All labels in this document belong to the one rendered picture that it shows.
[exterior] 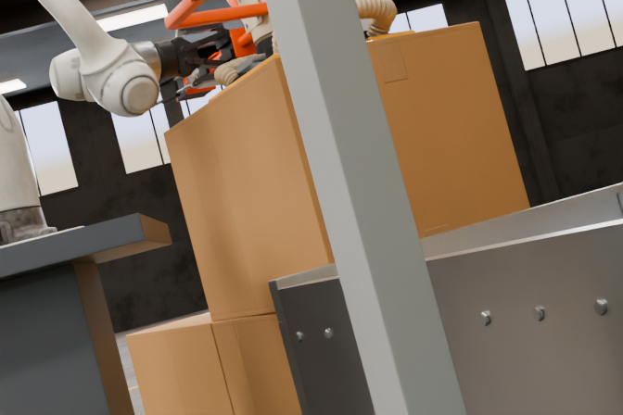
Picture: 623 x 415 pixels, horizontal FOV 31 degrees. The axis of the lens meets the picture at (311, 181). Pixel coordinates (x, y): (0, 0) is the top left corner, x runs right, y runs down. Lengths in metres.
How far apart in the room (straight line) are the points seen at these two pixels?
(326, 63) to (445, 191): 0.89
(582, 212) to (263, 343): 0.62
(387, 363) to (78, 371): 0.81
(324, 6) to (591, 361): 0.40
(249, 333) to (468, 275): 0.99
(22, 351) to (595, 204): 0.95
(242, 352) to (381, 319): 1.20
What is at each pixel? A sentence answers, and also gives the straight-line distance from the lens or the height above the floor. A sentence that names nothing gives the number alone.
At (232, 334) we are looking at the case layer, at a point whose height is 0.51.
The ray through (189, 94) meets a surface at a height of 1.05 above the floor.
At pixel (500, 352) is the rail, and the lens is 1.17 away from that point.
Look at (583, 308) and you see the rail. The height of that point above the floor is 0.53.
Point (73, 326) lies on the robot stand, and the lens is 1.72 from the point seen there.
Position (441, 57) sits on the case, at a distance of 1.91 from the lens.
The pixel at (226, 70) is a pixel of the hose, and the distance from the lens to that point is 2.18.
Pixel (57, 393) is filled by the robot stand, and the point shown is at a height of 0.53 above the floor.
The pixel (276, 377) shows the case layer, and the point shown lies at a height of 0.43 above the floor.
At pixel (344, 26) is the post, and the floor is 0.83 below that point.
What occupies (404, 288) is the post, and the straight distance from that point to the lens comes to 1.00.
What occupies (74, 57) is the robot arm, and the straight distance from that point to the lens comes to 2.20.
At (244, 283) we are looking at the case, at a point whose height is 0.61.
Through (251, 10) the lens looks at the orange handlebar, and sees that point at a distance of 2.04.
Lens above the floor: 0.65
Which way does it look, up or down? 3 degrees up
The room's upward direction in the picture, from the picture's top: 15 degrees counter-clockwise
